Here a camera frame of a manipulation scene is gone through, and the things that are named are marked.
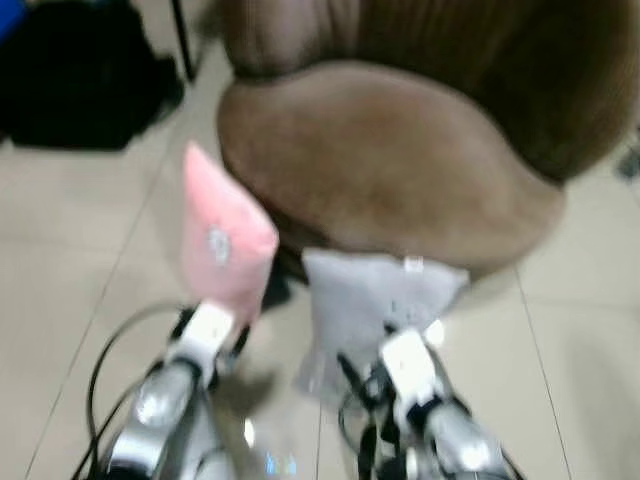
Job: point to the brown fabric sofa chair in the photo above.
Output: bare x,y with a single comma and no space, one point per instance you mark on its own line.
390,160

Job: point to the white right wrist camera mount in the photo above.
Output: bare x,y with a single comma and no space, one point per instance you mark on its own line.
410,365

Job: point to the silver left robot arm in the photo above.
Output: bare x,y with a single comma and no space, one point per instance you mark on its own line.
160,410

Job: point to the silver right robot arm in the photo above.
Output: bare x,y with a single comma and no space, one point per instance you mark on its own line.
455,440

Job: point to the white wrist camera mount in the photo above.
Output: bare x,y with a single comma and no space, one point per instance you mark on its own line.
205,332
410,365

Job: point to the black pole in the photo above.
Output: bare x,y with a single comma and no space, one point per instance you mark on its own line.
185,40

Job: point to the pink pillow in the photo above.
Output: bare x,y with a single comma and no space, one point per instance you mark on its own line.
225,235

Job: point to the grey power strip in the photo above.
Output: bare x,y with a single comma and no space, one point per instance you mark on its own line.
629,163

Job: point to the grey pillow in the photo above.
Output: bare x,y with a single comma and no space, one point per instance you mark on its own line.
370,290

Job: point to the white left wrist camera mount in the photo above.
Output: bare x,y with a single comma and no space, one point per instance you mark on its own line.
205,332

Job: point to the black bag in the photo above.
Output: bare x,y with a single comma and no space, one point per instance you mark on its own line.
75,80

